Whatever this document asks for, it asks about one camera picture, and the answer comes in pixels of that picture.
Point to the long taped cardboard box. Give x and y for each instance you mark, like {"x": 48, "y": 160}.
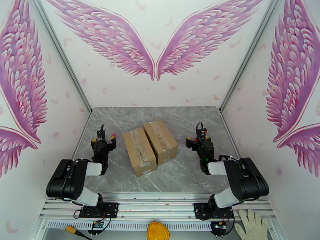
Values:
{"x": 140, "y": 151}

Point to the short taped cardboard box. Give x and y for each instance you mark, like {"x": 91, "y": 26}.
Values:
{"x": 160, "y": 139}

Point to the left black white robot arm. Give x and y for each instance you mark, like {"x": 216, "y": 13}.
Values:
{"x": 65, "y": 181}

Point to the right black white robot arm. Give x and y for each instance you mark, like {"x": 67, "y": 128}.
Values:
{"x": 245, "y": 179}

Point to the left small circuit board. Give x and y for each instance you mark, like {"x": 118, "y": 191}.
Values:
{"x": 98, "y": 224}

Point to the small circuit board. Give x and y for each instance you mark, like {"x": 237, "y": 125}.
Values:
{"x": 98, "y": 224}
{"x": 218, "y": 224}

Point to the right small circuit board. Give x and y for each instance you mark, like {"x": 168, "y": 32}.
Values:
{"x": 218, "y": 224}

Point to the white work glove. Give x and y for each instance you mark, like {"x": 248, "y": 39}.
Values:
{"x": 252, "y": 225}

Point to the yellow round plastic object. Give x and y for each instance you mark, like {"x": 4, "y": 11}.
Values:
{"x": 158, "y": 230}

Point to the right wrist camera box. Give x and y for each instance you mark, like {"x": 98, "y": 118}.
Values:
{"x": 200, "y": 134}

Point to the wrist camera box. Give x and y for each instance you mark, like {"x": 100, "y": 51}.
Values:
{"x": 101, "y": 135}
{"x": 200, "y": 134}

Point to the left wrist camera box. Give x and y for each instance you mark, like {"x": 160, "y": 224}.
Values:
{"x": 101, "y": 135}

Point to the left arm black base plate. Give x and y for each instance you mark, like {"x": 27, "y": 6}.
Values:
{"x": 112, "y": 209}

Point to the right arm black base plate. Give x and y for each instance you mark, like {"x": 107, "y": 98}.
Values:
{"x": 200, "y": 210}

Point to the aluminium rail base frame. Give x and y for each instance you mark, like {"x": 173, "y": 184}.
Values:
{"x": 155, "y": 204}

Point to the aluminium corner post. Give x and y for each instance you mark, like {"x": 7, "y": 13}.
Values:
{"x": 250, "y": 53}
{"x": 62, "y": 53}

